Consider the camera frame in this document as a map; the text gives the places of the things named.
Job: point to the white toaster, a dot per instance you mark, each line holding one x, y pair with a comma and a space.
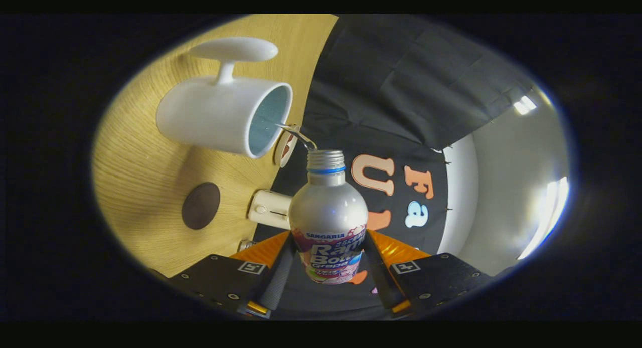
271, 210

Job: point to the black backdrop cloth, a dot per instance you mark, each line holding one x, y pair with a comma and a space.
401, 77

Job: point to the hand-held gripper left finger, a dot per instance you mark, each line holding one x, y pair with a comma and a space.
281, 278

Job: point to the white cup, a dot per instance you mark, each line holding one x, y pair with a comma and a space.
210, 117

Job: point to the dark brown round coaster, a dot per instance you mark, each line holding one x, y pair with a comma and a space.
200, 206

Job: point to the ceiling light panel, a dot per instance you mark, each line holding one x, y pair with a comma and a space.
524, 105
546, 217

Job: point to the clear juice stream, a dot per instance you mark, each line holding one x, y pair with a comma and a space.
301, 135

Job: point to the white oval plate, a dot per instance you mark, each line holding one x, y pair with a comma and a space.
287, 147

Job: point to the wooden table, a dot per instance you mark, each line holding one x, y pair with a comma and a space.
140, 187

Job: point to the silver aluminium juice bottle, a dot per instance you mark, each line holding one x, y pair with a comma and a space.
328, 207

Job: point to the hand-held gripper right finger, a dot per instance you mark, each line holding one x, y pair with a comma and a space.
378, 278

